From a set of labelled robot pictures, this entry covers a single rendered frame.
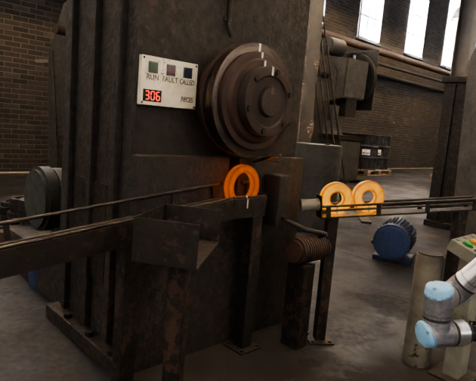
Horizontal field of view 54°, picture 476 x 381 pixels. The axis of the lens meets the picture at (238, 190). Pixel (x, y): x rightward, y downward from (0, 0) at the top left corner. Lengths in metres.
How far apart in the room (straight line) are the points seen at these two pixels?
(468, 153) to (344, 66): 5.76
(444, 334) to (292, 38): 1.47
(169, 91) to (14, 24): 6.20
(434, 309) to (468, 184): 2.78
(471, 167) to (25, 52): 6.28
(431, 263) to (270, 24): 1.29
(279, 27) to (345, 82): 7.52
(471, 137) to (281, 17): 2.49
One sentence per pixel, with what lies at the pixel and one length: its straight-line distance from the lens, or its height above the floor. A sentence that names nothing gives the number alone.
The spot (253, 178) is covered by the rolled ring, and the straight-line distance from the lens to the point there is 2.04.
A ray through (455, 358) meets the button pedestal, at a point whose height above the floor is 0.10.
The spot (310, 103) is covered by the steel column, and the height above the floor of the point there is 1.36.
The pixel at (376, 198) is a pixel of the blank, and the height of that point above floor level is 0.72.
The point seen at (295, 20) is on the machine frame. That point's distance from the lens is 2.41.
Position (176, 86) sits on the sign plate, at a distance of 1.89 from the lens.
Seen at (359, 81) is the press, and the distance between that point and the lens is 10.13.
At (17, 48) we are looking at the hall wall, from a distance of 7.93.
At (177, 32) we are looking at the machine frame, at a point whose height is 1.35.
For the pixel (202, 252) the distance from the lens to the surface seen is 1.52.
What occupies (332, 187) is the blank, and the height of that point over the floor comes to 0.76.
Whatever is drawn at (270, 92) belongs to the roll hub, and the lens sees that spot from 1.91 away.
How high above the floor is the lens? 1.02
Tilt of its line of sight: 8 degrees down
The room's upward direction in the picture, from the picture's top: 5 degrees clockwise
